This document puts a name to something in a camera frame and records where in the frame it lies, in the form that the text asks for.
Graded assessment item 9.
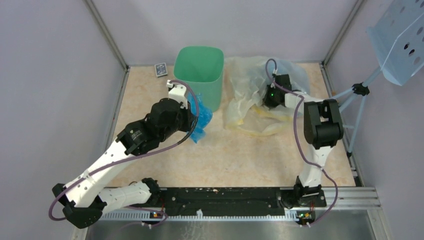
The perforated light blue panel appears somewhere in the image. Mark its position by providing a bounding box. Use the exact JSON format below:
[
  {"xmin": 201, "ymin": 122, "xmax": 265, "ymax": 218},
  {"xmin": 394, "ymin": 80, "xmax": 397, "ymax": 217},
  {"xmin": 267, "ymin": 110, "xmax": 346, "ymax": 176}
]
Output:
[{"xmin": 367, "ymin": 0, "xmax": 424, "ymax": 86}]

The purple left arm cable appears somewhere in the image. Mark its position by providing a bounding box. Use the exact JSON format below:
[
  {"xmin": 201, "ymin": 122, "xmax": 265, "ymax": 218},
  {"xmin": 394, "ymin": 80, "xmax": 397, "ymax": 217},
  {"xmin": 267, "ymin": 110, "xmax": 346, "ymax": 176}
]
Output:
[{"xmin": 48, "ymin": 79, "xmax": 201, "ymax": 229}]

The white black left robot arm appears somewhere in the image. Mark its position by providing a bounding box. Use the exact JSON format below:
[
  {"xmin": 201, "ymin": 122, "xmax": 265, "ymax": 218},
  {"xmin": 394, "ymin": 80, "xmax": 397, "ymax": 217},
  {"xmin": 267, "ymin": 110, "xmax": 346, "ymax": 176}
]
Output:
[{"xmin": 48, "ymin": 97, "xmax": 200, "ymax": 229}]

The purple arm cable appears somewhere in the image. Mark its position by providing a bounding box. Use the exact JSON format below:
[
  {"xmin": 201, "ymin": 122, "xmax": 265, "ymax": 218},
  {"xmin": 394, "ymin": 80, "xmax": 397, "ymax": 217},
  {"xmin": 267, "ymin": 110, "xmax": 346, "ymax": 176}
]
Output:
[
  {"xmin": 48, "ymin": 79, "xmax": 201, "ymax": 229},
  {"xmin": 264, "ymin": 58, "xmax": 339, "ymax": 228}
]

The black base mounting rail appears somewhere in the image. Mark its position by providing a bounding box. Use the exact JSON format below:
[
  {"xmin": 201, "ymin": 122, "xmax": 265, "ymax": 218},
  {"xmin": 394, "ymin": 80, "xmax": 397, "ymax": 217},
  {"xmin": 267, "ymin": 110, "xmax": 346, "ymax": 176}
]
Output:
[{"xmin": 128, "ymin": 186, "xmax": 327, "ymax": 218}]

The white cable duct strip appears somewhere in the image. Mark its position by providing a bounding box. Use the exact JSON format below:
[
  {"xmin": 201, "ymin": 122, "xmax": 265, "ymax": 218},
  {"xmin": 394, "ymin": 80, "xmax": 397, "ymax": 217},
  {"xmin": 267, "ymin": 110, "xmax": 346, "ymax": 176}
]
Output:
[{"xmin": 99, "ymin": 209, "xmax": 299, "ymax": 222}]

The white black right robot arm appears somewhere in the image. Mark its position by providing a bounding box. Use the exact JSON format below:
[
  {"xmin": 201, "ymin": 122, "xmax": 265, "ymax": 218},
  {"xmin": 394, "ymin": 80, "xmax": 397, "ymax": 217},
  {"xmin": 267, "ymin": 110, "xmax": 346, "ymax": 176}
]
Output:
[{"xmin": 263, "ymin": 73, "xmax": 344, "ymax": 209}]

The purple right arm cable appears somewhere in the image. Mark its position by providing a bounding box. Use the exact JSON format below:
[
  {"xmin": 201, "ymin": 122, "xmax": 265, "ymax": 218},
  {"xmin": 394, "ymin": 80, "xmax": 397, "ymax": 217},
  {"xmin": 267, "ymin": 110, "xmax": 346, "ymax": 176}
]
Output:
[{"xmin": 264, "ymin": 58, "xmax": 339, "ymax": 228}]

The green plastic trash bin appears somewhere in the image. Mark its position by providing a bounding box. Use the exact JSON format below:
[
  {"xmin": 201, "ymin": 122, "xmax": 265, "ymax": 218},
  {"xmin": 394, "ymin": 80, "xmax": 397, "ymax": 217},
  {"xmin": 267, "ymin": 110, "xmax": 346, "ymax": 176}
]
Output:
[{"xmin": 173, "ymin": 45, "xmax": 224, "ymax": 112}]

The blue plastic trash bag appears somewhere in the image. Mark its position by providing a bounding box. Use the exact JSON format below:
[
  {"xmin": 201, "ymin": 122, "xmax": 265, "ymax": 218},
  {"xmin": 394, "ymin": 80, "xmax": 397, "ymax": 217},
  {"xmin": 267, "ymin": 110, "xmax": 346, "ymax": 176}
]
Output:
[{"xmin": 190, "ymin": 94, "xmax": 213, "ymax": 144}]

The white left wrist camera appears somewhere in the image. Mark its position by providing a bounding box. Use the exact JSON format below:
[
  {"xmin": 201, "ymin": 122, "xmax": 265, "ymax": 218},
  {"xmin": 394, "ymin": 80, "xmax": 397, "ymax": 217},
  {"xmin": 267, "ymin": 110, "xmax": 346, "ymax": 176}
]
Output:
[{"xmin": 166, "ymin": 79, "xmax": 189, "ymax": 109}]

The clear yellow-edged plastic bag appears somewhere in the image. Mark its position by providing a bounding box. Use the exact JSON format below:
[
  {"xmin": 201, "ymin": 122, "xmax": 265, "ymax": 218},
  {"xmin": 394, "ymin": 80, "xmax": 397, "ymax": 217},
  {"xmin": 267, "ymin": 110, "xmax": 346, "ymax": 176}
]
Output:
[{"xmin": 223, "ymin": 56, "xmax": 310, "ymax": 137}]

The blue playing card box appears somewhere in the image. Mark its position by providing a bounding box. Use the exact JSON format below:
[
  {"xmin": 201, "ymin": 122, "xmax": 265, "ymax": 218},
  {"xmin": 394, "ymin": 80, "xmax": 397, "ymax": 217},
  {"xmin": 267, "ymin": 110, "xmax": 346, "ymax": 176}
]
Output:
[{"xmin": 154, "ymin": 62, "xmax": 168, "ymax": 78}]

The light blue tripod stand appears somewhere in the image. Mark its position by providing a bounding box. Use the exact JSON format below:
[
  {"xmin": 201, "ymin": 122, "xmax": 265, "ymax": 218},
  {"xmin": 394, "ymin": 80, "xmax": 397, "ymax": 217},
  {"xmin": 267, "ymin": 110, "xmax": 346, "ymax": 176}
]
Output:
[{"xmin": 326, "ymin": 66, "xmax": 382, "ymax": 159}]

